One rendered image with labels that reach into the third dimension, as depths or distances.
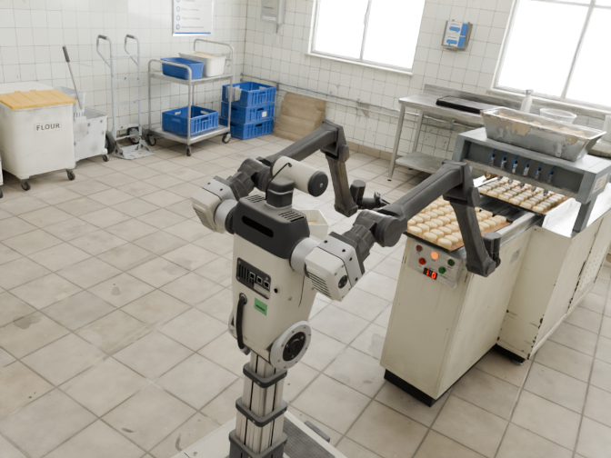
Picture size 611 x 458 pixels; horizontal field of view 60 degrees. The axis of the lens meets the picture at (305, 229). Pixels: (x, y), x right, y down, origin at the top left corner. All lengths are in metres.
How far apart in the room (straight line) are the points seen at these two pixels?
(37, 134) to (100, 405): 2.77
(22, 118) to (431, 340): 3.55
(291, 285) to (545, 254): 1.84
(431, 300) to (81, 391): 1.67
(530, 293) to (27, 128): 3.85
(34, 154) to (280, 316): 3.71
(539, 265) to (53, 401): 2.45
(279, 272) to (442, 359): 1.39
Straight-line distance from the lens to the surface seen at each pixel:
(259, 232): 1.37
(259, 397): 1.70
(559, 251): 2.95
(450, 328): 2.51
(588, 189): 2.84
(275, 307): 1.42
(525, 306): 3.12
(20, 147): 4.83
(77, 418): 2.63
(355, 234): 1.30
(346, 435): 2.57
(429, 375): 2.69
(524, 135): 2.95
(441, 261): 2.37
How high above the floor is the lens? 1.81
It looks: 25 degrees down
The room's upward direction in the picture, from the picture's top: 7 degrees clockwise
